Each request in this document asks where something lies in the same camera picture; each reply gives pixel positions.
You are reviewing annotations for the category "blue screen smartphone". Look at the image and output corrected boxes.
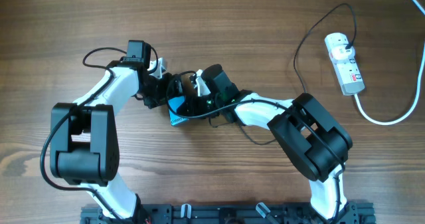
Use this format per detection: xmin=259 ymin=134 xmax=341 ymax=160
xmin=169 ymin=96 xmax=189 ymax=126

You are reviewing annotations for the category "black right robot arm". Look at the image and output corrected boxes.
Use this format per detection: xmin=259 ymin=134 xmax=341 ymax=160
xmin=167 ymin=64 xmax=353 ymax=223

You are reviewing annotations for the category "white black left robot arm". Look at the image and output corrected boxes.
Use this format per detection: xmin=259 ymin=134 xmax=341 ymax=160
xmin=40 ymin=40 xmax=173 ymax=223

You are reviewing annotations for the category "white power strip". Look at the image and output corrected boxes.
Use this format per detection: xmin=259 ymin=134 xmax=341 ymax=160
xmin=325 ymin=33 xmax=365 ymax=96

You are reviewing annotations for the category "black charger cable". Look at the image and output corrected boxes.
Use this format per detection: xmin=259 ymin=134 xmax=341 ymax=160
xmin=208 ymin=3 xmax=358 ymax=146

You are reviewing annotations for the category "white power strip cord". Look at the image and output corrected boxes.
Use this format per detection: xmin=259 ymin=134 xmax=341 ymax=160
xmin=353 ymin=43 xmax=425 ymax=126

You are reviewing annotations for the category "white usb charger plug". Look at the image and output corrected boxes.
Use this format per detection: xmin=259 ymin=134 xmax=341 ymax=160
xmin=329 ymin=45 xmax=355 ymax=62

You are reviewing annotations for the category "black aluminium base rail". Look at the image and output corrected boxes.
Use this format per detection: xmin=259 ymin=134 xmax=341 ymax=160
xmin=80 ymin=202 xmax=377 ymax=224

